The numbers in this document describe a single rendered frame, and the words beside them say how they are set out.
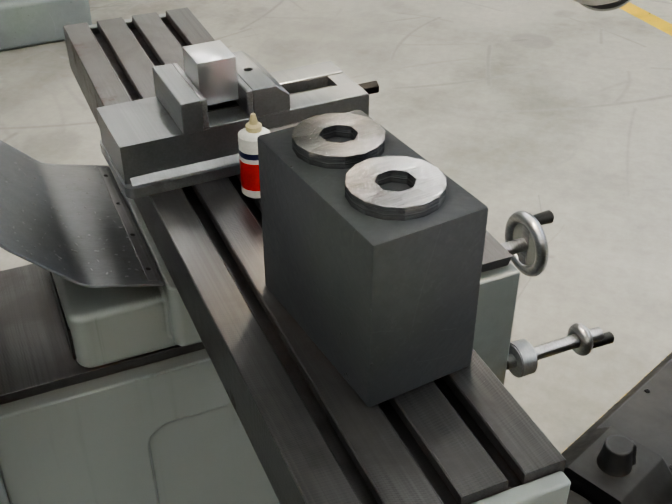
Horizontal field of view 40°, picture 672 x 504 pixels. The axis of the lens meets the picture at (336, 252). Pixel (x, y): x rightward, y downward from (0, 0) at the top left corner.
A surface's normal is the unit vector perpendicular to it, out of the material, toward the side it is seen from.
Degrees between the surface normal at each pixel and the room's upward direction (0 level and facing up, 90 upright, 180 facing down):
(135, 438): 90
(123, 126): 0
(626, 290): 0
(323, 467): 0
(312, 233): 90
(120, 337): 90
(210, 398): 90
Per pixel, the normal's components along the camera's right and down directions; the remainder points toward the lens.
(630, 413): 0.00, -0.82
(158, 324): 0.40, 0.53
